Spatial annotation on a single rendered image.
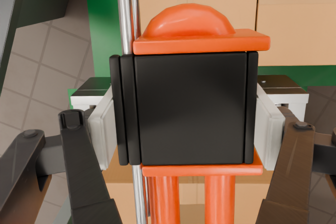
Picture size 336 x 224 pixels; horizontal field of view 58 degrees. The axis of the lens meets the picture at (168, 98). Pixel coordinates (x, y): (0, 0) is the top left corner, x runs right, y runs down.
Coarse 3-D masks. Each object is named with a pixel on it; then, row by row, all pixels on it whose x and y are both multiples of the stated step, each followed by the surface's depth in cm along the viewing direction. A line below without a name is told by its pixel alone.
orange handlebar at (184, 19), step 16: (160, 16) 18; (176, 16) 17; (192, 16) 17; (208, 16) 17; (224, 16) 18; (144, 32) 18; (160, 32) 17; (176, 32) 17; (192, 32) 18; (208, 32) 17; (224, 32) 17; (160, 176) 20; (176, 176) 21; (208, 176) 21; (224, 176) 20; (160, 192) 21; (176, 192) 21; (208, 192) 21; (224, 192) 20; (160, 208) 21; (176, 208) 22; (208, 208) 21; (224, 208) 21
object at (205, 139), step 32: (256, 32) 18; (160, 64) 17; (192, 64) 16; (224, 64) 16; (256, 64) 16; (160, 96) 17; (192, 96) 17; (224, 96) 17; (160, 128) 18; (192, 128) 18; (224, 128) 18; (160, 160) 18; (192, 160) 18; (224, 160) 18; (256, 160) 19
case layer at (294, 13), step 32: (160, 0) 86; (192, 0) 86; (224, 0) 86; (256, 0) 86; (288, 0) 85; (320, 0) 85; (288, 32) 88; (320, 32) 88; (288, 64) 91; (320, 64) 91
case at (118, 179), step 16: (112, 160) 68; (112, 176) 62; (128, 176) 62; (192, 176) 61; (240, 176) 61; (256, 176) 61; (112, 192) 60; (128, 192) 60; (192, 192) 60; (240, 192) 59; (256, 192) 59; (128, 208) 62; (240, 208) 60; (256, 208) 60
